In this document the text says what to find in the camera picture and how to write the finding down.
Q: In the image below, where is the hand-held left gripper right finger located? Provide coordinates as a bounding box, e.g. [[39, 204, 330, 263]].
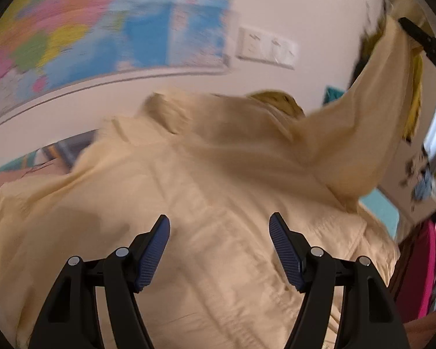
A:
[[269, 212, 411, 349]]

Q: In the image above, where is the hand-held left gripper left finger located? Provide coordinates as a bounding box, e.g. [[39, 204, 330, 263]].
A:
[[28, 214, 171, 349]]

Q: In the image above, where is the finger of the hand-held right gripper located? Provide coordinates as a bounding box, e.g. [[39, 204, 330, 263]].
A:
[[399, 17, 436, 81]]

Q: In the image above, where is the cream jacket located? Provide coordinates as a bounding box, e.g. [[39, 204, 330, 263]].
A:
[[0, 11, 427, 349]]

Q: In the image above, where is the yellow hanging garment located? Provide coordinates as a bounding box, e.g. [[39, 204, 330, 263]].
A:
[[401, 45, 426, 142]]

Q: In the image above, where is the blue perforated basket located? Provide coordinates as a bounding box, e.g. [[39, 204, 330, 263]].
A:
[[324, 86, 346, 104]]

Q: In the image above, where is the teal grey bed sheet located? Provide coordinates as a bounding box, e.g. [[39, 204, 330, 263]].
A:
[[33, 131, 99, 171]]

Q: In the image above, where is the blue patterned cloth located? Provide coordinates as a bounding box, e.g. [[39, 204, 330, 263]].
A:
[[400, 151, 436, 204]]

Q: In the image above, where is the magenta cloth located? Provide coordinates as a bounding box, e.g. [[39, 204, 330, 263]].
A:
[[418, 220, 436, 317]]

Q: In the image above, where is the pink blanket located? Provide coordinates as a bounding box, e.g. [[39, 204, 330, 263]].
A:
[[0, 156, 75, 209]]

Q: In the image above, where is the olive green jacket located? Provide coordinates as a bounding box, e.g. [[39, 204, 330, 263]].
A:
[[247, 89, 306, 119]]

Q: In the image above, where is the white wall socket panel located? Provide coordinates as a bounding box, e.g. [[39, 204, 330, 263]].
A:
[[236, 25, 299, 70]]

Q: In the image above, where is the colourful wall map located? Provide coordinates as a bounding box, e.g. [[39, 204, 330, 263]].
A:
[[0, 0, 237, 128]]

